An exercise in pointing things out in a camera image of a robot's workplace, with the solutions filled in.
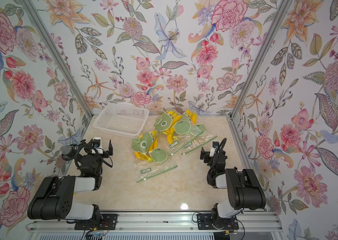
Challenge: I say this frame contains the zip-top bag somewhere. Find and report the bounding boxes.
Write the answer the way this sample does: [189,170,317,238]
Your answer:
[154,111,191,156]
[181,110,217,156]
[131,131,178,183]

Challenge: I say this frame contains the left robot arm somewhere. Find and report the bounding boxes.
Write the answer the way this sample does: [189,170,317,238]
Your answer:
[27,138,113,225]

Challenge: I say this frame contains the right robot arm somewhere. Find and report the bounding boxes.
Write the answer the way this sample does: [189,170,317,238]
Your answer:
[196,149,266,232]

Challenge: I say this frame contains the black microphone on tripod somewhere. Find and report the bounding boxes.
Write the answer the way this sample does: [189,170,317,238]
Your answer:
[60,141,86,158]

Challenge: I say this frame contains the white plastic basket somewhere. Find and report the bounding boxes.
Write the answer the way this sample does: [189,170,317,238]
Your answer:
[93,104,150,138]

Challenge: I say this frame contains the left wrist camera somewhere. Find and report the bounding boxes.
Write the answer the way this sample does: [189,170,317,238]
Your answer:
[92,137,102,148]

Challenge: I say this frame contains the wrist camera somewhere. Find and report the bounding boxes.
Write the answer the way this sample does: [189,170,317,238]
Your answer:
[92,137,102,148]
[210,141,220,158]

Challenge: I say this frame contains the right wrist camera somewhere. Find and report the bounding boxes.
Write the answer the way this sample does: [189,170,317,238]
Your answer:
[210,141,220,158]

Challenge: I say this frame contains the aluminium front rail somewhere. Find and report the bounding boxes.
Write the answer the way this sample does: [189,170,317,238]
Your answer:
[25,210,283,234]

